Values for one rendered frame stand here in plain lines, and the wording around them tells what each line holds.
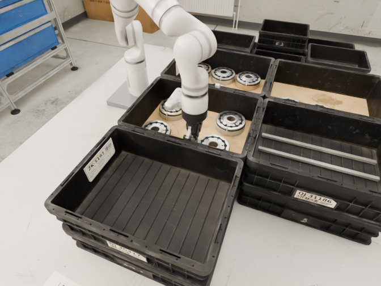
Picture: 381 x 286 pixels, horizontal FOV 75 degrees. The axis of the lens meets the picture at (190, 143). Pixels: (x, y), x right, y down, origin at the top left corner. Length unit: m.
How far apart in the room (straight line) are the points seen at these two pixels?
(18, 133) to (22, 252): 1.71
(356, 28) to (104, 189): 3.78
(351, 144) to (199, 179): 0.53
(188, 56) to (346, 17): 3.55
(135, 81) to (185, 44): 0.65
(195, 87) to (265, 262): 0.51
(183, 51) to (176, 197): 0.38
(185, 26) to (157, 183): 0.42
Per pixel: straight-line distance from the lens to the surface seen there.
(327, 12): 3.99
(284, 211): 0.83
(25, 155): 1.16
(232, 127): 0.86
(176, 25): 0.63
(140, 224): 0.68
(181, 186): 0.73
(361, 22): 4.08
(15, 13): 2.74
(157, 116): 0.95
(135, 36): 1.10
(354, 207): 0.79
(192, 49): 0.57
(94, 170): 0.75
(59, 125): 1.24
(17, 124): 2.63
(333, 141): 0.97
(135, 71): 1.17
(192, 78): 0.62
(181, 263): 0.53
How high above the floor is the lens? 1.43
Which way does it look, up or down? 45 degrees down
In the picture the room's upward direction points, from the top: straight up
